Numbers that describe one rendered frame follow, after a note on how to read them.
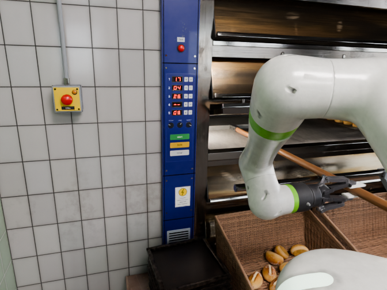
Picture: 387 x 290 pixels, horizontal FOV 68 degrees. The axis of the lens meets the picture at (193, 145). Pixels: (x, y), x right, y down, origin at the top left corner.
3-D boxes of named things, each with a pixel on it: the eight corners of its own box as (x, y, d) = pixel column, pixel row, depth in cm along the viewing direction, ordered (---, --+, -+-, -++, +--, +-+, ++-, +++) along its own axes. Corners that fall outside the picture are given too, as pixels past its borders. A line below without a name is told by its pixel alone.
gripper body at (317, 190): (299, 179, 95) (321, 177, 98) (295, 202, 97) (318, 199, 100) (314, 189, 88) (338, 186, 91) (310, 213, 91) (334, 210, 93)
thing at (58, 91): (57, 109, 114) (54, 84, 111) (83, 109, 117) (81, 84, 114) (53, 113, 107) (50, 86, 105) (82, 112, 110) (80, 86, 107)
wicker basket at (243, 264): (210, 259, 155) (212, 214, 147) (297, 241, 172) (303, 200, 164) (255, 340, 110) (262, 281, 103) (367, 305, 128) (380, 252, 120)
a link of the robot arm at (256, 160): (256, 145, 63) (306, 136, 63) (243, 102, 67) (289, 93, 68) (241, 187, 96) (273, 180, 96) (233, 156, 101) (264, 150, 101)
